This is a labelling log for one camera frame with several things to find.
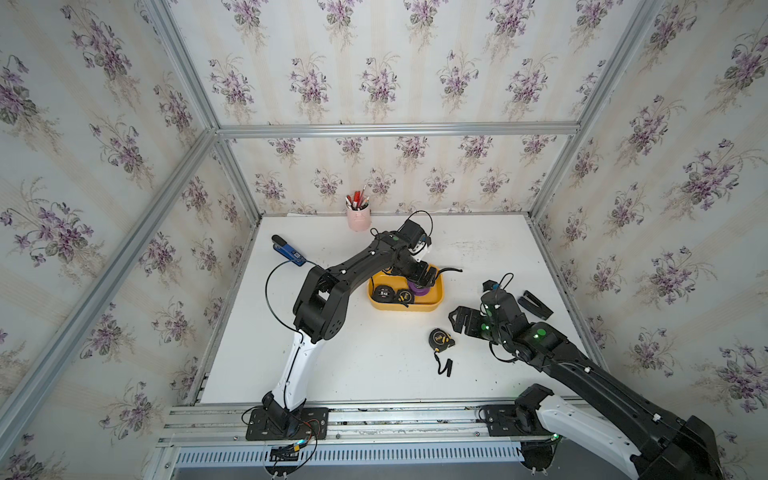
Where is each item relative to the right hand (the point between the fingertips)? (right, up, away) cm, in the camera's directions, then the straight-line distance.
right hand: (464, 319), depth 81 cm
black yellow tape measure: (-6, -7, +4) cm, 10 cm away
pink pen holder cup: (-32, +30, +31) cm, 53 cm away
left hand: (-9, +10, +13) cm, 18 cm away
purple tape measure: (-11, +5, +15) cm, 19 cm away
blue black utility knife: (-60, +20, +25) cm, 68 cm away
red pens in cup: (-33, +36, +31) cm, 58 cm away
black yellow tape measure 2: (-22, +5, +12) cm, 26 cm away
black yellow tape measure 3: (-15, +4, +12) cm, 20 cm away
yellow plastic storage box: (-7, +3, +11) cm, 13 cm away
